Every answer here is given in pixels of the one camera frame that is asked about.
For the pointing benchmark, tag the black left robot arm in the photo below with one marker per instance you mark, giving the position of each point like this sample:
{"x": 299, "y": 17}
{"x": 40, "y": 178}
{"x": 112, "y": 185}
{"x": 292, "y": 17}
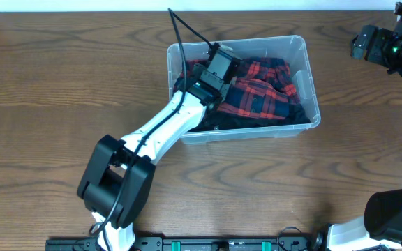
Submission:
{"x": 117, "y": 180}

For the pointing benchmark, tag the clear plastic storage bin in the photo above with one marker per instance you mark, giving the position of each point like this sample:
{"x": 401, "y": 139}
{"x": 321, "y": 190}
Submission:
{"x": 293, "y": 50}

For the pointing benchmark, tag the black garment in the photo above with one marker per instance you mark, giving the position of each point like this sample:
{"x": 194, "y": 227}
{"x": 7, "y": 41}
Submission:
{"x": 224, "y": 121}

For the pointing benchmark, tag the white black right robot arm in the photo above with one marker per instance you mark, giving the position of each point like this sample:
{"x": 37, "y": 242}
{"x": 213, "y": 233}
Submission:
{"x": 359, "y": 148}

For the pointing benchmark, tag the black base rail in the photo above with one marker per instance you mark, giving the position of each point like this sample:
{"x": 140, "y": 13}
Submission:
{"x": 292, "y": 243}

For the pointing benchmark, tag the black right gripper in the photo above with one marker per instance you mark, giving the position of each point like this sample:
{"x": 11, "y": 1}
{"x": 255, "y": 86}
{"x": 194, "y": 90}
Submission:
{"x": 380, "y": 55}

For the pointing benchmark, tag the red navy plaid shirt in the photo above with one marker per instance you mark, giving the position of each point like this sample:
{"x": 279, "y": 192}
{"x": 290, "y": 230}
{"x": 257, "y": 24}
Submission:
{"x": 262, "y": 89}

